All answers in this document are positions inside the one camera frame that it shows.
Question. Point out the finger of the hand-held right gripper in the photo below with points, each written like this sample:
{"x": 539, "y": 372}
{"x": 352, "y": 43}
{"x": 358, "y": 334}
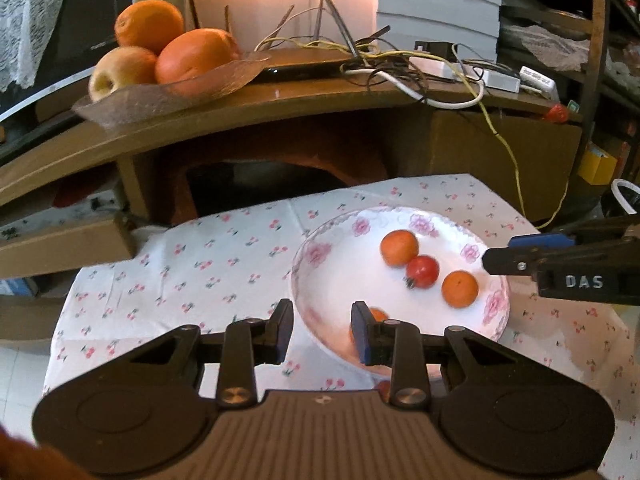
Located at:
{"x": 540, "y": 240}
{"x": 507, "y": 261}

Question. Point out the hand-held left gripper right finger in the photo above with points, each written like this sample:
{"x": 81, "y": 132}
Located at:
{"x": 361, "y": 332}

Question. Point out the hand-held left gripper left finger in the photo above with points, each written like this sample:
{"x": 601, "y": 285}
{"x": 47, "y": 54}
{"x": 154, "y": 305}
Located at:
{"x": 284, "y": 332}

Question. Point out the small tangerine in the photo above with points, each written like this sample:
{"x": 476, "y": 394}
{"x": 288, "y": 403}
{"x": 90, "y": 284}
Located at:
{"x": 460, "y": 288}
{"x": 399, "y": 247}
{"x": 379, "y": 315}

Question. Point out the white pink floral plate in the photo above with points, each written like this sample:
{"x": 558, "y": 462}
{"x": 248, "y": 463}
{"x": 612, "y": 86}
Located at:
{"x": 345, "y": 280}

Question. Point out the small red tomato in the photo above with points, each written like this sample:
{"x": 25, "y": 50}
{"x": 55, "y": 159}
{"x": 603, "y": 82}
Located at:
{"x": 423, "y": 271}

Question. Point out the white tube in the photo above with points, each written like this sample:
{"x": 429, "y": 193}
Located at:
{"x": 620, "y": 195}

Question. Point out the yellow box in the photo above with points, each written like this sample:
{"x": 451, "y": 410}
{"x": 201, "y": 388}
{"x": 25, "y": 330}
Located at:
{"x": 597, "y": 166}

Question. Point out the cherry print tablecloth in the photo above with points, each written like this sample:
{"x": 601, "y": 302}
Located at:
{"x": 200, "y": 270}

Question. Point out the small red object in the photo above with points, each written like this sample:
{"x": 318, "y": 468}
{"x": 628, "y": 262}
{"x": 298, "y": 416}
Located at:
{"x": 556, "y": 113}

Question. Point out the white labelled box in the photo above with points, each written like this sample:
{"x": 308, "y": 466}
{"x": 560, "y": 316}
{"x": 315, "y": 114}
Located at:
{"x": 537, "y": 80}

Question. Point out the white power adapter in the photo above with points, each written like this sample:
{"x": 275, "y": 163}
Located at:
{"x": 501, "y": 81}

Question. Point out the grey crumpled cloth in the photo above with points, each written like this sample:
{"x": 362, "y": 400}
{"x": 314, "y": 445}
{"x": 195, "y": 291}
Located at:
{"x": 545, "y": 45}

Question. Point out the white power strip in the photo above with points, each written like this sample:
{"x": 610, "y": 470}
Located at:
{"x": 440, "y": 66}

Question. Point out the black power adapter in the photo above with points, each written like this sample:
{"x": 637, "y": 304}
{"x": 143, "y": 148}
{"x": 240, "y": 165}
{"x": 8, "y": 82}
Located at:
{"x": 436, "y": 49}

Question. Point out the dark wooden storage rack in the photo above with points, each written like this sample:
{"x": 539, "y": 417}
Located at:
{"x": 600, "y": 20}

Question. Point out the curved wooden shelf unit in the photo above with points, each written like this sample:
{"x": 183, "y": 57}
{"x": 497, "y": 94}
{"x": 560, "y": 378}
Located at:
{"x": 300, "y": 97}

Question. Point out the textured glass fruit dish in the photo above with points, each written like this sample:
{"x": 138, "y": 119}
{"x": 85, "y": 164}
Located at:
{"x": 220, "y": 84}

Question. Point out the white slatted panel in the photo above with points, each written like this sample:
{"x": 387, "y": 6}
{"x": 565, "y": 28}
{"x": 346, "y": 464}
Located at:
{"x": 435, "y": 5}

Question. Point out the flat black device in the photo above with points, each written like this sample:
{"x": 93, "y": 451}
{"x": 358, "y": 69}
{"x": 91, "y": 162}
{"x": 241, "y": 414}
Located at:
{"x": 300, "y": 67}

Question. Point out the brown fuzzy cloth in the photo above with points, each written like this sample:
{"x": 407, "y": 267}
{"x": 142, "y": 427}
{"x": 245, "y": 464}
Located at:
{"x": 30, "y": 460}

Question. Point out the large orange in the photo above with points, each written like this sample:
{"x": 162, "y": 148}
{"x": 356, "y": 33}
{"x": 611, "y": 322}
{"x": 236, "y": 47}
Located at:
{"x": 150, "y": 25}
{"x": 192, "y": 62}
{"x": 231, "y": 45}

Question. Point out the yellow red apple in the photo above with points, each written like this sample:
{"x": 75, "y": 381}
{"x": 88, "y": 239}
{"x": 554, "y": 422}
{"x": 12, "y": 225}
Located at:
{"x": 120, "y": 72}

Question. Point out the white lace curtain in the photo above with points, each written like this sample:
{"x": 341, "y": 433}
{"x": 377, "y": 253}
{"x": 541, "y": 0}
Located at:
{"x": 30, "y": 20}

